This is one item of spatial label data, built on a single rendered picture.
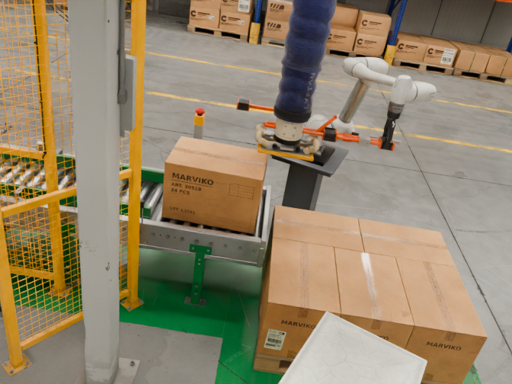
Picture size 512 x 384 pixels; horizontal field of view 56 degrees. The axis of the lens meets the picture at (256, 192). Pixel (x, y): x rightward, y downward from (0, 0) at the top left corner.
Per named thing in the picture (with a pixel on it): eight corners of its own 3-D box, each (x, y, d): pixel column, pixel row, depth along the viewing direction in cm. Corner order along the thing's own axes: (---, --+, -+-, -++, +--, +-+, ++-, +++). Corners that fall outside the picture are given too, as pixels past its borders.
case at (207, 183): (161, 216, 310) (164, 161, 290) (177, 187, 344) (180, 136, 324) (253, 234, 308) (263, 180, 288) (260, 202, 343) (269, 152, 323)
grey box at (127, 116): (84, 123, 198) (81, 51, 183) (88, 119, 203) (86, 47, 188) (132, 131, 199) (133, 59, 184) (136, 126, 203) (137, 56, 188)
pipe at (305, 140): (257, 145, 288) (259, 136, 285) (260, 129, 310) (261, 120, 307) (314, 155, 289) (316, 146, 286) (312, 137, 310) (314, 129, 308)
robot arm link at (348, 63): (353, 59, 314) (371, 60, 319) (340, 52, 329) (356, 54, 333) (349, 79, 320) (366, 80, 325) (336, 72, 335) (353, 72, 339)
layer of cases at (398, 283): (257, 353, 278) (267, 302, 258) (266, 249, 364) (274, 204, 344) (461, 385, 280) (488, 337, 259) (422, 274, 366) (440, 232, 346)
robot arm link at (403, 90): (395, 104, 277) (414, 105, 282) (403, 78, 269) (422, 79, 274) (385, 97, 285) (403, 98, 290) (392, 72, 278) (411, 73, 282)
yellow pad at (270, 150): (257, 152, 288) (257, 145, 286) (257, 145, 297) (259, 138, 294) (313, 161, 289) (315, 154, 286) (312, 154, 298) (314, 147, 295)
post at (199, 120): (184, 230, 394) (193, 116, 344) (186, 225, 400) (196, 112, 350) (192, 231, 394) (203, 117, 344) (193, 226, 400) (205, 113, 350)
